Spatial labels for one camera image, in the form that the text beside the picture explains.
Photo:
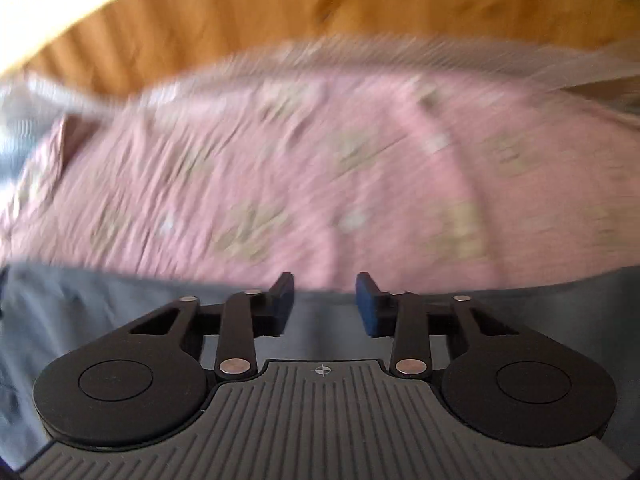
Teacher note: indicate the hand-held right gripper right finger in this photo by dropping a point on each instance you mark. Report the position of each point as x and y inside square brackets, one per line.
[367, 305]

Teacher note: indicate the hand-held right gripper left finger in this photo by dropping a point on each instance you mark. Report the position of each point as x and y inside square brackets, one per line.
[281, 305]

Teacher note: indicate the grey pants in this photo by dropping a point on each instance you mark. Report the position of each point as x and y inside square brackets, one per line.
[75, 310]

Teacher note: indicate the pink printed blanket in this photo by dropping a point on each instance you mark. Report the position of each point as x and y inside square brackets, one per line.
[300, 160]

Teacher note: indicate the clear bubble wrap sheet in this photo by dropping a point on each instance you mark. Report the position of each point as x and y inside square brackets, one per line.
[450, 55]

